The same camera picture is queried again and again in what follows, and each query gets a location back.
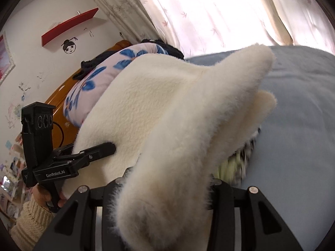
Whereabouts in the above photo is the black white patterned garment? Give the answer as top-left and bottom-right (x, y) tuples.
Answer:
(234, 126), (261, 185)

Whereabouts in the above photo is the cartoon face wall sticker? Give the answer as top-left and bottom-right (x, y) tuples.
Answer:
(61, 37), (78, 54)

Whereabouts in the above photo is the cream knit sleeve forearm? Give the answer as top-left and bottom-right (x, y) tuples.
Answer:
(10, 198), (54, 250)

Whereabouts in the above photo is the white fluffy coat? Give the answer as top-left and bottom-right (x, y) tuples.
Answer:
(62, 45), (277, 250)

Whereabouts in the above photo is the light green black garment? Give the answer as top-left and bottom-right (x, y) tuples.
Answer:
(214, 154), (245, 186)

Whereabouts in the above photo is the red wall shelf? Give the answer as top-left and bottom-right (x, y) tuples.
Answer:
(41, 7), (99, 46)

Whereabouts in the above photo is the floral quilt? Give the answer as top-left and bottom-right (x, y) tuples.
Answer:
(62, 42), (169, 129)

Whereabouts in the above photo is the blue bed blanket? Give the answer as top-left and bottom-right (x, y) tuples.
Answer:
(184, 45), (335, 251)

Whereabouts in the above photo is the person's left hand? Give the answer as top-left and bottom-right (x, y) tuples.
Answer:
(32, 184), (67, 211)

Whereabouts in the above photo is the black clothing on quilt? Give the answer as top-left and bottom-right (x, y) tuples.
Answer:
(72, 39), (184, 81)

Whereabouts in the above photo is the floral sheer curtain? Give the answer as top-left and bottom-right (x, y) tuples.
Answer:
(94, 0), (334, 57)

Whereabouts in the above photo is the pink framed picture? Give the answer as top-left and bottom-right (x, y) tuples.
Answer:
(0, 32), (15, 85)

